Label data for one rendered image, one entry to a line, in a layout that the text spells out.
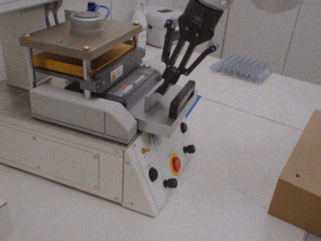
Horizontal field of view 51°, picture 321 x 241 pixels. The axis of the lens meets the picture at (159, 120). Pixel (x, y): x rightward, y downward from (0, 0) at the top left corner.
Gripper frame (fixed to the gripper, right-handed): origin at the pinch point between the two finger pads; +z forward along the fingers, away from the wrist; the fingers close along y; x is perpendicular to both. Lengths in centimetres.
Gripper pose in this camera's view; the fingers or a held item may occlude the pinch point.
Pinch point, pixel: (168, 81)
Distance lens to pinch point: 81.4
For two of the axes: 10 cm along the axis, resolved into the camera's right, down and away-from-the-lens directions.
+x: 3.8, -4.3, 8.2
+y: 8.4, 5.3, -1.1
